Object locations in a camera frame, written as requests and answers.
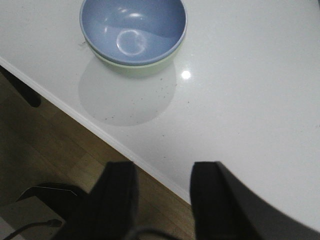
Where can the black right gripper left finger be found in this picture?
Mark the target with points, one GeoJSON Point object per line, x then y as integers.
{"type": "Point", "coordinates": [110, 210]}

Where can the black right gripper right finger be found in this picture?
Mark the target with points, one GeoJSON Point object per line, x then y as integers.
{"type": "Point", "coordinates": [225, 209]}

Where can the green bowl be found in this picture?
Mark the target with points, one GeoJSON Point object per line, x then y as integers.
{"type": "Point", "coordinates": [137, 71]}

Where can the blue bowl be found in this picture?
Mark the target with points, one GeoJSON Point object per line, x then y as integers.
{"type": "Point", "coordinates": [133, 33]}

